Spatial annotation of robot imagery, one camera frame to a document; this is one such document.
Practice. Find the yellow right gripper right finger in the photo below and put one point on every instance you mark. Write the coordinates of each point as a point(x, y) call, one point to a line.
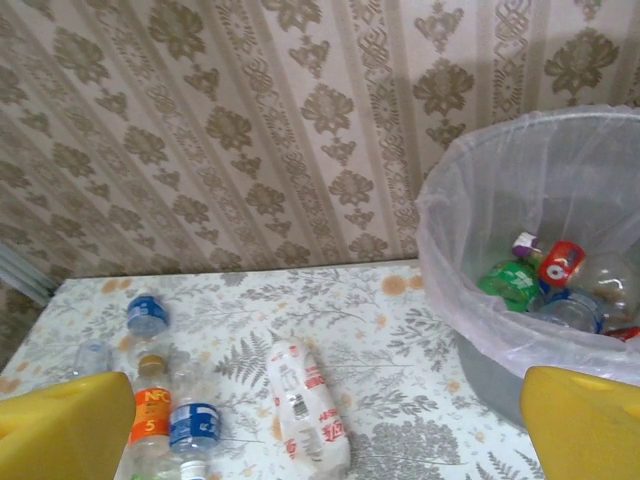
point(590, 430)

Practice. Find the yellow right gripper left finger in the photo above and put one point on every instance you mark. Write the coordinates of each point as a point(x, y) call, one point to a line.
point(65, 430)

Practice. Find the orange label bottle gold cap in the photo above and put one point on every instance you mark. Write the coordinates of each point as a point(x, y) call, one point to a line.
point(150, 410)

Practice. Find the crushed blue label bottle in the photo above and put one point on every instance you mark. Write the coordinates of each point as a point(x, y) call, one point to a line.
point(570, 310)

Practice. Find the blue label bottle white cap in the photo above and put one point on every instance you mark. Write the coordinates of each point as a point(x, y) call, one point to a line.
point(195, 425)

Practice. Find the small red label bottle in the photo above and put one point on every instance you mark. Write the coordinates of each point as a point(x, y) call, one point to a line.
point(560, 265)

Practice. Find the green soda bottle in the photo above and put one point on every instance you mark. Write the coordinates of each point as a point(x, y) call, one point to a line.
point(510, 282)

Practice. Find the purple cap small bottle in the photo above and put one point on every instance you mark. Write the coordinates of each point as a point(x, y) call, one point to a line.
point(527, 245)

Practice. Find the white wrap bottle red cap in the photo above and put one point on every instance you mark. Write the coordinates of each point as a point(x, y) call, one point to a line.
point(307, 400)

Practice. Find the grey mesh waste bin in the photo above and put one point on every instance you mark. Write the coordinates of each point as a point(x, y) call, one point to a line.
point(490, 385)

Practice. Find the blue label water bottle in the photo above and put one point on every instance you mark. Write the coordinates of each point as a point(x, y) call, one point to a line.
point(146, 312)

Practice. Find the floral table cover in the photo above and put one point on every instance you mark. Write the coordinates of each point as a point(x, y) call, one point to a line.
point(400, 350)

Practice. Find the aluminium frame post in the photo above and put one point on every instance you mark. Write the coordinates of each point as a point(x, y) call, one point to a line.
point(25, 272)

